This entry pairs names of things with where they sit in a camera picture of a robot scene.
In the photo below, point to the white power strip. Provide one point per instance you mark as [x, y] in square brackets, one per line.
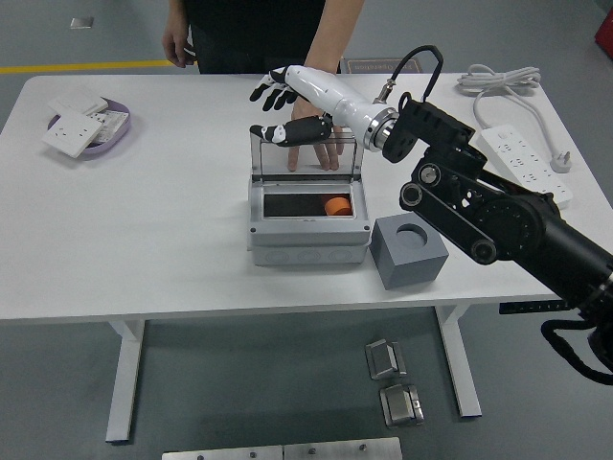
[519, 158]

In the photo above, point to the purple tray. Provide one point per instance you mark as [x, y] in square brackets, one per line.
[112, 143]

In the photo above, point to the grey electrical box clear lid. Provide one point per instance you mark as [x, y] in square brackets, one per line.
[306, 239]

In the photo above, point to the person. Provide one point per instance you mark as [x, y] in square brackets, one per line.
[249, 33]

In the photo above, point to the white wall switch panel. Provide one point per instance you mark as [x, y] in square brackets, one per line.
[76, 103]

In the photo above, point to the person's left hand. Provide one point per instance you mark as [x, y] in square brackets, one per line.
[301, 108]

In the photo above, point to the person's right forearm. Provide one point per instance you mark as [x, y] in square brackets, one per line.
[177, 14]

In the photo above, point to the printed label card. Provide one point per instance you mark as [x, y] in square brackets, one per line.
[114, 122]

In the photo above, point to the person's right hand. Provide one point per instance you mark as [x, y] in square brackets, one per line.
[178, 45]

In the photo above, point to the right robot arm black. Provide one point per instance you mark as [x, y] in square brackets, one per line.
[503, 215]

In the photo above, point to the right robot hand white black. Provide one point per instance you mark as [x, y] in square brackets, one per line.
[330, 96]

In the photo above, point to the white table leg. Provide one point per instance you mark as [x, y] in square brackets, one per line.
[125, 383]
[462, 378]

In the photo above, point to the metal base plate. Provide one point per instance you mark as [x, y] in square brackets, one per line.
[220, 454]
[340, 450]

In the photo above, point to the yellow floor tape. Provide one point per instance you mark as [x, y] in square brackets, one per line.
[96, 66]

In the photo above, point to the red cabinet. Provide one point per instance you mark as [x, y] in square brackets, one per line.
[606, 29]

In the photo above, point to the white wall socket panel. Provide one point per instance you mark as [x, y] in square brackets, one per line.
[72, 134]

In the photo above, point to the grey cube with round hole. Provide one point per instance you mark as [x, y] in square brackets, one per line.
[407, 269]

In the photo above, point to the metal clamp block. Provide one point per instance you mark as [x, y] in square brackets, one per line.
[401, 406]
[383, 359]

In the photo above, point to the person's left forearm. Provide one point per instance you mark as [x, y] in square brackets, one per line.
[330, 38]

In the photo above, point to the orange cylinder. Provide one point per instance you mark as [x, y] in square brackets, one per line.
[337, 205]

